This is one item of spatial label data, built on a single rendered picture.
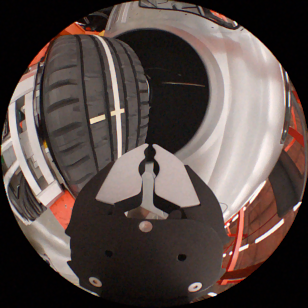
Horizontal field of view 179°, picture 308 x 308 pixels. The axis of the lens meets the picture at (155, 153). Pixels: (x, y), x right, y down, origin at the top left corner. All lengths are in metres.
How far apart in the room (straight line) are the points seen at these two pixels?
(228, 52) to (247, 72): 0.09
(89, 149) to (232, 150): 0.42
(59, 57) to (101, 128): 0.15
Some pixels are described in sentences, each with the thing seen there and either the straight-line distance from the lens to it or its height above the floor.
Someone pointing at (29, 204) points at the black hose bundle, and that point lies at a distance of 0.35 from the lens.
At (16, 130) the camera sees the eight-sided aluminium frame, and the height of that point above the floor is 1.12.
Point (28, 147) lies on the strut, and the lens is 0.24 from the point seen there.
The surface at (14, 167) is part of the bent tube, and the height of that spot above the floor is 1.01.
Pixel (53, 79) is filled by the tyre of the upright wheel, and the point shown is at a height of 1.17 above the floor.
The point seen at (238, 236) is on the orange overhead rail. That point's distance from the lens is 3.71.
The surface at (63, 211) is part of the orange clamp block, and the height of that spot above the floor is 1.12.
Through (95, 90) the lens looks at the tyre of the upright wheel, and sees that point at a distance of 0.17.
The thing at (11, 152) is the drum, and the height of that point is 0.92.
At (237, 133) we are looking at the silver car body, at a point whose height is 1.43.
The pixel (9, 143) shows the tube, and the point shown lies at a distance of 0.33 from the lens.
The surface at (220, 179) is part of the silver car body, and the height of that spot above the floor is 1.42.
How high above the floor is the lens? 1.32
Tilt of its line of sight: 25 degrees down
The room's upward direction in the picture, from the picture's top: 104 degrees clockwise
